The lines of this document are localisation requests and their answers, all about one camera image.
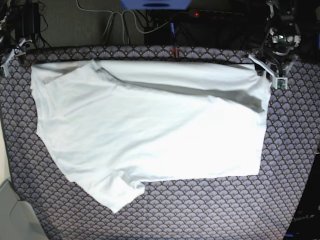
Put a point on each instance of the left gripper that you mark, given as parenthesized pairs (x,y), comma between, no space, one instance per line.
(275,67)

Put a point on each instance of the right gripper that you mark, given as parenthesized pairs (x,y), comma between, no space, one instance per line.
(16,51)

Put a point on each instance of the white T-shirt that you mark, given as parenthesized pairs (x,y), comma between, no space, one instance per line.
(110,126)

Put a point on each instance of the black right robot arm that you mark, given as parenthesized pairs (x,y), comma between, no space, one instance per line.
(11,45)

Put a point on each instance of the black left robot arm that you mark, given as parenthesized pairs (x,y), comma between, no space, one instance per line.
(282,34)

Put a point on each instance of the black equipment box left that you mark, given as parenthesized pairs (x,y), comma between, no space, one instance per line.
(28,21)

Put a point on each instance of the black power strip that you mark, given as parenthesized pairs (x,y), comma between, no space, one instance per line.
(197,13)

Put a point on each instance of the red table clamp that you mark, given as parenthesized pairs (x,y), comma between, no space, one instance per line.
(176,53)

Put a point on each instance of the black power adapter box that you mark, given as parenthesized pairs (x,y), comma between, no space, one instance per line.
(160,37)

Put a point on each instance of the blue box overhead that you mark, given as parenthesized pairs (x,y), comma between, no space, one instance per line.
(155,4)

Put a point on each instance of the patterned purple table cloth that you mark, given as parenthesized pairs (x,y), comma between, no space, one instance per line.
(229,208)

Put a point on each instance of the black case with logo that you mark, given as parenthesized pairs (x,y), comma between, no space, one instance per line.
(305,224)

